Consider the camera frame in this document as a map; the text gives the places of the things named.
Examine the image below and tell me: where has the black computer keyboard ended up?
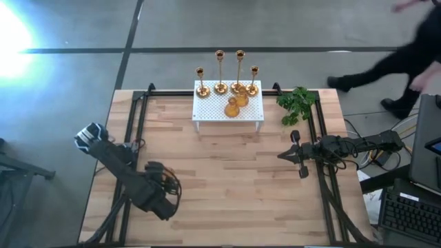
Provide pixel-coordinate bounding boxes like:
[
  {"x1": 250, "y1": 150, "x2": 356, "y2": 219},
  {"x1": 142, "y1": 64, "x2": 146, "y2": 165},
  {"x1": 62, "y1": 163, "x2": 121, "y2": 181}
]
[{"x1": 378, "y1": 188, "x2": 441, "y2": 246}]

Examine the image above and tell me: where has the black computer monitor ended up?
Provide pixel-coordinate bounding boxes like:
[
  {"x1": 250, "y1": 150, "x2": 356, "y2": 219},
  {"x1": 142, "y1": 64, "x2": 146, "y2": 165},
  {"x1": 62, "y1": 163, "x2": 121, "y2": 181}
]
[{"x1": 409, "y1": 93, "x2": 441, "y2": 196}]

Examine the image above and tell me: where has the tall brass candlestick holder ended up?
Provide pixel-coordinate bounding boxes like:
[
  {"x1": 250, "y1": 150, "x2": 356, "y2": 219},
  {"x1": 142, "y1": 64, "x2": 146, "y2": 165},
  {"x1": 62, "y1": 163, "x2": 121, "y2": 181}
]
[
  {"x1": 213, "y1": 50, "x2": 229, "y2": 95},
  {"x1": 230, "y1": 50, "x2": 246, "y2": 94}
]

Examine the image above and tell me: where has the small device with blue screen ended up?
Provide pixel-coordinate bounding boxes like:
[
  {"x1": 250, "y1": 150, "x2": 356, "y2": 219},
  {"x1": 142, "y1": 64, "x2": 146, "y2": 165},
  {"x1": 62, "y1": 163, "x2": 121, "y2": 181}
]
[{"x1": 424, "y1": 136, "x2": 441, "y2": 156}]

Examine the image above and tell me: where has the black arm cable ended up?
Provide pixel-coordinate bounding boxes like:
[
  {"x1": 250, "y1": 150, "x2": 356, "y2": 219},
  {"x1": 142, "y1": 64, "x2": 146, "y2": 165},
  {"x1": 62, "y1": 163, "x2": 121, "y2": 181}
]
[
  {"x1": 309, "y1": 137, "x2": 361, "y2": 173},
  {"x1": 160, "y1": 166, "x2": 183, "y2": 209}
]

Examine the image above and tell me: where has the amber ribbed glass candle holder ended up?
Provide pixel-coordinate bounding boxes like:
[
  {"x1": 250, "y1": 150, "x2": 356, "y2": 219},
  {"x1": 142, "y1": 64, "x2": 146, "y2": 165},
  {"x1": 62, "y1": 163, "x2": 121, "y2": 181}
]
[
  {"x1": 234, "y1": 86, "x2": 249, "y2": 108},
  {"x1": 224, "y1": 96, "x2": 240, "y2": 118}
]

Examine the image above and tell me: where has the black side desk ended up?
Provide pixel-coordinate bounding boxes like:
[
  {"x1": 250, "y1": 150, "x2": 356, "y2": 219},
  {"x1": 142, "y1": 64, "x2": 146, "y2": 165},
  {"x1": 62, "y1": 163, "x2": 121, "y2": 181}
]
[{"x1": 360, "y1": 164, "x2": 441, "y2": 248}]

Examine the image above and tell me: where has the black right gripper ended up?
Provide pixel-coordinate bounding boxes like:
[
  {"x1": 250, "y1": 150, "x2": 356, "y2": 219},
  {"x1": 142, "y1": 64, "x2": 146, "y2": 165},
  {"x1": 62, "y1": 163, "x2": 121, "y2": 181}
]
[{"x1": 277, "y1": 130, "x2": 321, "y2": 179}]

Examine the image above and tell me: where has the short brass candlestick holder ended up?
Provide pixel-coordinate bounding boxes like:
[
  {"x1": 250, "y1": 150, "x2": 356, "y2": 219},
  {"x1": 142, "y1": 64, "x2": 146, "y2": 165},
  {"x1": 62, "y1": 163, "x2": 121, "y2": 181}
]
[
  {"x1": 195, "y1": 66, "x2": 211, "y2": 99},
  {"x1": 245, "y1": 65, "x2": 260, "y2": 97}
]

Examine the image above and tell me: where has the person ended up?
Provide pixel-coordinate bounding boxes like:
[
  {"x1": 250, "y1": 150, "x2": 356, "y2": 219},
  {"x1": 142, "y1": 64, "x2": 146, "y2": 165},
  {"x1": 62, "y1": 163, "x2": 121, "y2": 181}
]
[{"x1": 326, "y1": 0, "x2": 441, "y2": 120}]

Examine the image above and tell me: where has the white paper sheet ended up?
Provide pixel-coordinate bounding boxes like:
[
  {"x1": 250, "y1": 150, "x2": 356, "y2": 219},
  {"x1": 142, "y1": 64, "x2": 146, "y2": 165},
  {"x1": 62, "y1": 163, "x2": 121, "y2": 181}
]
[{"x1": 357, "y1": 171, "x2": 384, "y2": 227}]

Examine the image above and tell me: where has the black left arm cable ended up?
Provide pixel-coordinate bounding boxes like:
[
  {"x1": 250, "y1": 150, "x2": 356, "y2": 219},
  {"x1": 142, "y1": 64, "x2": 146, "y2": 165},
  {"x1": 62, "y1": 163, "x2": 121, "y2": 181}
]
[{"x1": 160, "y1": 166, "x2": 183, "y2": 209}]

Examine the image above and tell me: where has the dark metal stand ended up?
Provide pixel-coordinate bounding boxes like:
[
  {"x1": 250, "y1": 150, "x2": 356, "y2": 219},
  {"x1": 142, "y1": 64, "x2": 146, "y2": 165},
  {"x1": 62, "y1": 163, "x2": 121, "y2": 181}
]
[{"x1": 0, "y1": 137, "x2": 56, "y2": 248}]

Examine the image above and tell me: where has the white perforated metal shelf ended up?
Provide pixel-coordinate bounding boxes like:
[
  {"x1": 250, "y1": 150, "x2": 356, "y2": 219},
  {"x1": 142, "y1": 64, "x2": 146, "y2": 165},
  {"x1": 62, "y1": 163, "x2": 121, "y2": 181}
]
[{"x1": 192, "y1": 80, "x2": 265, "y2": 134}]

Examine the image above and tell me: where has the black aluminium table frame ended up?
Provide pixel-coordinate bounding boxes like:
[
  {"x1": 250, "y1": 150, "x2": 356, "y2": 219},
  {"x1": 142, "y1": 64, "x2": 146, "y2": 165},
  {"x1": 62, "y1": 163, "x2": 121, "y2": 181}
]
[{"x1": 79, "y1": 82, "x2": 375, "y2": 248}]

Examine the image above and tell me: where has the green leafy plant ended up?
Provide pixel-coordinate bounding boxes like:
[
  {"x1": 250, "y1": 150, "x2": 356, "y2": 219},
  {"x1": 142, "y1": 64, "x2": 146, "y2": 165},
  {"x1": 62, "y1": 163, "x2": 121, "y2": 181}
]
[{"x1": 275, "y1": 86, "x2": 318, "y2": 127}]

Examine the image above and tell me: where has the person's hand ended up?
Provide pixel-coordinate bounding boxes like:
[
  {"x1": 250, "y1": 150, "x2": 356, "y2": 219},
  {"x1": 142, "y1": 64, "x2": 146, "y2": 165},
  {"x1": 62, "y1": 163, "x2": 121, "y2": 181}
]
[
  {"x1": 409, "y1": 70, "x2": 435, "y2": 93},
  {"x1": 391, "y1": 0, "x2": 420, "y2": 14}
]

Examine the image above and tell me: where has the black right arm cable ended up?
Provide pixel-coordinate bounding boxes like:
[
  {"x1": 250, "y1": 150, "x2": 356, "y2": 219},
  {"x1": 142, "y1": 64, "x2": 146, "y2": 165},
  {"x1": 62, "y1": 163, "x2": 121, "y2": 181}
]
[{"x1": 309, "y1": 137, "x2": 361, "y2": 173}]

